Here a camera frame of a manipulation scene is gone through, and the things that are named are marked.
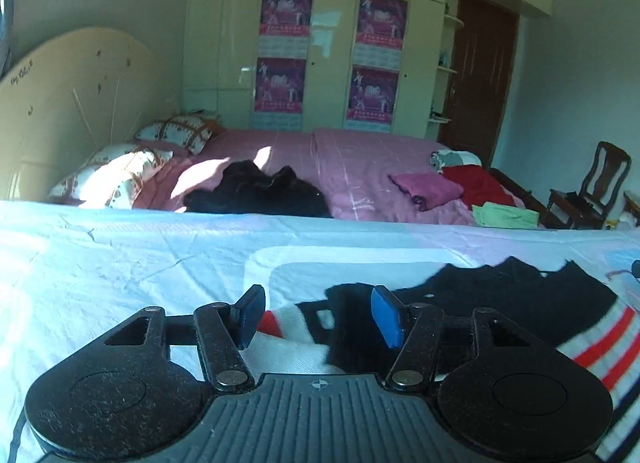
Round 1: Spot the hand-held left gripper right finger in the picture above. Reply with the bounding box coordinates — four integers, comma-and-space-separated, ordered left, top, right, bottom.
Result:
371, 285, 523, 392

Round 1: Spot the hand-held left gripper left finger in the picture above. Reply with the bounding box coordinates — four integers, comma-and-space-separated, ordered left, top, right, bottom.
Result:
104, 284, 267, 392

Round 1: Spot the striped knit sweater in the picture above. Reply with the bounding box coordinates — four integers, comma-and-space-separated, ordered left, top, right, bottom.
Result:
245, 257, 640, 463

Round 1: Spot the wooden cabinet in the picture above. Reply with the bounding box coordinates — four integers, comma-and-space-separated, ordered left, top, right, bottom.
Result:
622, 190, 640, 229

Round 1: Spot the dark wooden chair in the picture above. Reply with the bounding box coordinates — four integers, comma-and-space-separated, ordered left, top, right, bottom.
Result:
546, 141, 632, 230

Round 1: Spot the black cloth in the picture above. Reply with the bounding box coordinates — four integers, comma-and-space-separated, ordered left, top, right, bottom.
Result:
182, 159, 333, 219

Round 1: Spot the pink folded cloth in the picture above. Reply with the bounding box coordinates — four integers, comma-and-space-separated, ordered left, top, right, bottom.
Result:
389, 172, 465, 211

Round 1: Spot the printed light blue bedsheet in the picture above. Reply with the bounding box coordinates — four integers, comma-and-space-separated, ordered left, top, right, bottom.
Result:
0, 200, 640, 463

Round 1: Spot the light green folded cloth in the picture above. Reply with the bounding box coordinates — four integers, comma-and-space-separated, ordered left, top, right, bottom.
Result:
471, 202, 541, 230

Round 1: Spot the red cloth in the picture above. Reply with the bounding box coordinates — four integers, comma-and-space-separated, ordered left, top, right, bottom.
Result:
440, 166, 518, 209

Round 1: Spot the pink bed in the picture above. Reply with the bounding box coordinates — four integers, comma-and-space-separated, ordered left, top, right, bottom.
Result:
132, 128, 546, 229

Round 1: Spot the striped white cloth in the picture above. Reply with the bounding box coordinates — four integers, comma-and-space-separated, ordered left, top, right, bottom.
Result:
430, 149, 482, 174

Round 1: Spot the checked patterned pillow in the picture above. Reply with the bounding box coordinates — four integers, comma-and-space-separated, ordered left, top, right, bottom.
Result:
134, 114, 223, 156
48, 143, 173, 209

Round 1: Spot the brown wooden door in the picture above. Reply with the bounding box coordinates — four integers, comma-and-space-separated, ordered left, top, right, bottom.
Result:
437, 0, 520, 169

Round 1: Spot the cream rounded headboard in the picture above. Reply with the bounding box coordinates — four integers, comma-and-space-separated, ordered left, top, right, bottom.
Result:
0, 27, 181, 201

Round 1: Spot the blue curtain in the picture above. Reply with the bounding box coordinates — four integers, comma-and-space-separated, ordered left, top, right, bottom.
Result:
0, 0, 21, 74

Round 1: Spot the purple wall poster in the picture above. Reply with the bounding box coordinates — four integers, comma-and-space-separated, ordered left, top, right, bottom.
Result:
346, 67, 400, 133
260, 0, 315, 60
254, 58, 307, 131
356, 0, 408, 69

